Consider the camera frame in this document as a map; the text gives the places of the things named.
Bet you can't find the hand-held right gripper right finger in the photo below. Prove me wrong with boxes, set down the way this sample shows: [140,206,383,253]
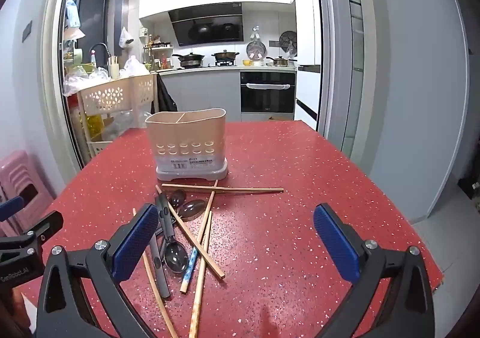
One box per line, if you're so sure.
[313,203,437,338]

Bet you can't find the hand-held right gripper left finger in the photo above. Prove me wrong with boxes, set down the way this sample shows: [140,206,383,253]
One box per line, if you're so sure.
[35,204,160,338]

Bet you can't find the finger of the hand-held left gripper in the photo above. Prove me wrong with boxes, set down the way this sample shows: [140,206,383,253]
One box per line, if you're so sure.
[0,211,64,254]
[0,186,39,222]

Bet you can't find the grey utensil handle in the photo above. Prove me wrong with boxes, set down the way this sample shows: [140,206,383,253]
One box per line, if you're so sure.
[149,235,170,300]

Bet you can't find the black-handled metal spoon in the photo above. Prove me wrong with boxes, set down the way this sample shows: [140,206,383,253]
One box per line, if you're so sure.
[176,200,206,220]
[165,190,188,211]
[154,193,189,273]

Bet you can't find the wooden chopstick blue patterned end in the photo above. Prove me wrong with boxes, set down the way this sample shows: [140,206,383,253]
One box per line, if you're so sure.
[180,179,219,294]

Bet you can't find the beige plastic utensil holder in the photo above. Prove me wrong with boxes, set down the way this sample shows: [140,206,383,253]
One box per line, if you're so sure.
[145,108,229,181]

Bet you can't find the person's left hand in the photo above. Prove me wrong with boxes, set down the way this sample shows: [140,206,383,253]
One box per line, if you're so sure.
[0,287,36,338]

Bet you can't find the pink plastic stool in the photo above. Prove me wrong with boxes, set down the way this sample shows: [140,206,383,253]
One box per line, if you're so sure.
[0,150,55,237]

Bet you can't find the yellow oil bottle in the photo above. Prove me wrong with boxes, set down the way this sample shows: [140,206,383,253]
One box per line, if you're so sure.
[85,113,105,141]

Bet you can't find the clear plastic bags in rack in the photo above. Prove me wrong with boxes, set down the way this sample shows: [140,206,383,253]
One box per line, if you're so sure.
[101,109,147,141]

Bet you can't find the black hanging cloth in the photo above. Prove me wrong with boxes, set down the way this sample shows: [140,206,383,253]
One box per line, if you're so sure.
[151,73,178,115]

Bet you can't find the beige flower-cutout plastic rack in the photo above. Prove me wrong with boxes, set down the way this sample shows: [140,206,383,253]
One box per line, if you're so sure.
[77,73,158,162]

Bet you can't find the crumpled clear plastic bags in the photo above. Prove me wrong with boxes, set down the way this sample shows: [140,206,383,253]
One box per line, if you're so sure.
[62,64,113,96]

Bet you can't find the grey kitchen base cabinet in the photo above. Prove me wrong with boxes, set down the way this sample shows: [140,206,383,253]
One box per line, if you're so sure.
[157,65,241,123]

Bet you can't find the black built-in oven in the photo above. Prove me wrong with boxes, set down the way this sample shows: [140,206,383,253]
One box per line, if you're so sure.
[240,71,297,114]

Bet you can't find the white chopstick canister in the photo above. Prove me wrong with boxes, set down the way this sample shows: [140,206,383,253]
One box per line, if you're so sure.
[107,56,121,80]

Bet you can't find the white plastic bag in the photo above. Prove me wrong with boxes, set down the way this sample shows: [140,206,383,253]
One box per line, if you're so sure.
[123,55,150,78]

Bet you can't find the grey sliding door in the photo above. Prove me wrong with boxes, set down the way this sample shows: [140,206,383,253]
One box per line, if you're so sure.
[314,0,373,159]

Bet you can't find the black kitchen faucet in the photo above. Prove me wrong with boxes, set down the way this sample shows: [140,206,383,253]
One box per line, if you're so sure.
[89,43,112,61]

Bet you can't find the black wok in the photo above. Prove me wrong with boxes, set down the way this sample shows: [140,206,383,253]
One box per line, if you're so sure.
[172,53,206,69]

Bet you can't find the steel pot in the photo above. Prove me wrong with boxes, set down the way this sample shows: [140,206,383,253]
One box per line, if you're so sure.
[265,56,298,68]

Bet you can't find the seasoning rack with bottles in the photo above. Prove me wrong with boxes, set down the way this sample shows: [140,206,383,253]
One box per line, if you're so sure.
[143,35,174,71]

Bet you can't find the blue white hanging cloth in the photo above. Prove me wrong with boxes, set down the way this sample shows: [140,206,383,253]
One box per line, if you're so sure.
[64,0,86,42]

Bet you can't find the small white hanging bag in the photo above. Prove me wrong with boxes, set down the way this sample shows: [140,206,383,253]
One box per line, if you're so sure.
[119,26,134,48]

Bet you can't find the dark pot with lid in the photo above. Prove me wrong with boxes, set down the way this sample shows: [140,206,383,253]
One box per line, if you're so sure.
[211,50,241,67]

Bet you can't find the white refrigerator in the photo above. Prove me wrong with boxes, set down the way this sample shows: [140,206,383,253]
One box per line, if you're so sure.
[289,0,324,132]

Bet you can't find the black range hood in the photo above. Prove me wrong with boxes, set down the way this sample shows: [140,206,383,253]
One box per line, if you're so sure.
[168,4,244,47]

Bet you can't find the grey door frame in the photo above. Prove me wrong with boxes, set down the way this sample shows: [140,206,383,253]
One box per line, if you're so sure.
[40,0,92,169]

